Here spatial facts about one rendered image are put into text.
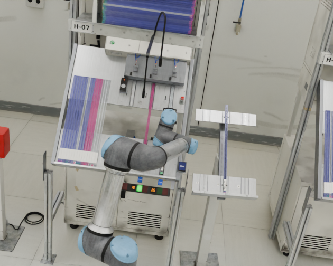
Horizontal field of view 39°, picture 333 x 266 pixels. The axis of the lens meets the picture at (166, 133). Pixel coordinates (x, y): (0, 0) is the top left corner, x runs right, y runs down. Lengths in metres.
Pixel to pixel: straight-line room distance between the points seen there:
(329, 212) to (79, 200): 1.58
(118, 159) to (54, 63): 2.70
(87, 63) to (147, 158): 1.03
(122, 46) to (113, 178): 0.98
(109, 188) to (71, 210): 1.22
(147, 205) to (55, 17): 2.07
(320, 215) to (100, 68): 1.64
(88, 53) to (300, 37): 2.17
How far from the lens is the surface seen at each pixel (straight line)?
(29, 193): 3.63
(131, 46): 2.70
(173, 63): 2.68
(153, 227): 3.15
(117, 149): 1.92
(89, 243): 2.05
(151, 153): 1.90
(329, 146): 2.78
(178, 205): 2.67
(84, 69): 2.75
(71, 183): 3.05
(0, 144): 2.81
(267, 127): 4.63
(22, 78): 4.68
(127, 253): 1.98
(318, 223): 3.20
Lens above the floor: 2.09
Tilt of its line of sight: 27 degrees down
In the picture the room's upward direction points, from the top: 8 degrees clockwise
